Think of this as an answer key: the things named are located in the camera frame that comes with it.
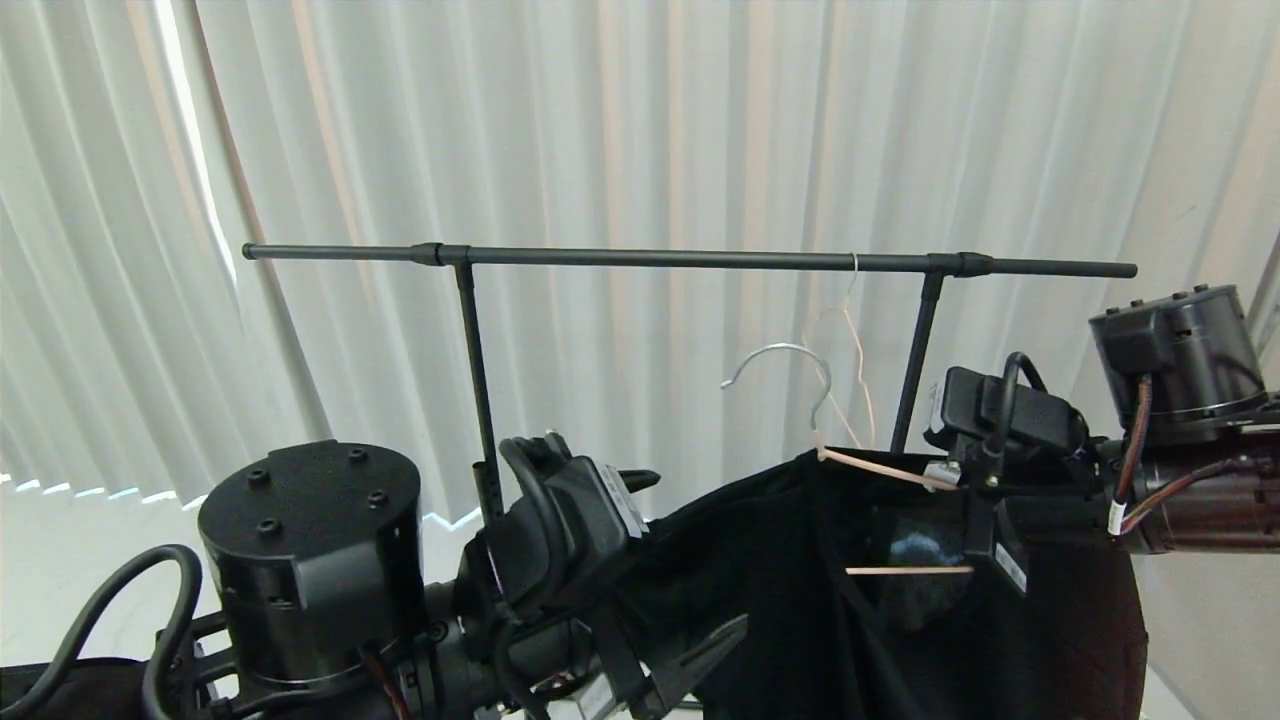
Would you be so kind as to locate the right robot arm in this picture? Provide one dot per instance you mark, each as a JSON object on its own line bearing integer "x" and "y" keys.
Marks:
{"x": 1180, "y": 350}

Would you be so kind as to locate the pink clothes hanger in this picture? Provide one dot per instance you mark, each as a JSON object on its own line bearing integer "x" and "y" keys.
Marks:
{"x": 880, "y": 467}
{"x": 858, "y": 350}

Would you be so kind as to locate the black garment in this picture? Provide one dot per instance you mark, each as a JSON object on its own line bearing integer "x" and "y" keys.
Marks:
{"x": 760, "y": 600}

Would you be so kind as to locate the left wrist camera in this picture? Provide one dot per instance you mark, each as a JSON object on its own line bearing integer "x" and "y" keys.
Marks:
{"x": 580, "y": 520}

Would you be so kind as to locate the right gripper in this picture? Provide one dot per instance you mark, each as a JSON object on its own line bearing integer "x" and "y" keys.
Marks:
{"x": 1010, "y": 565}

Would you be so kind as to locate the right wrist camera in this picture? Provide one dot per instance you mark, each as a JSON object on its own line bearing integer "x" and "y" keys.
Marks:
{"x": 1040, "y": 420}

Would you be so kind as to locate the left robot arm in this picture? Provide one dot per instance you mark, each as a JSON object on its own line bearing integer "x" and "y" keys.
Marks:
{"x": 310, "y": 560}

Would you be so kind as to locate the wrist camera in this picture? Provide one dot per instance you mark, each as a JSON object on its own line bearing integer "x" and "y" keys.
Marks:
{"x": 1040, "y": 420}
{"x": 580, "y": 520}

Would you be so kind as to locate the black clothes rack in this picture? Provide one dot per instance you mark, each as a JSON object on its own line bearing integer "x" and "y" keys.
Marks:
{"x": 700, "y": 259}

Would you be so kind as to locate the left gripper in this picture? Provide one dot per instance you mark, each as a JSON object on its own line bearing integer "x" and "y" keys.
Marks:
{"x": 560, "y": 660}

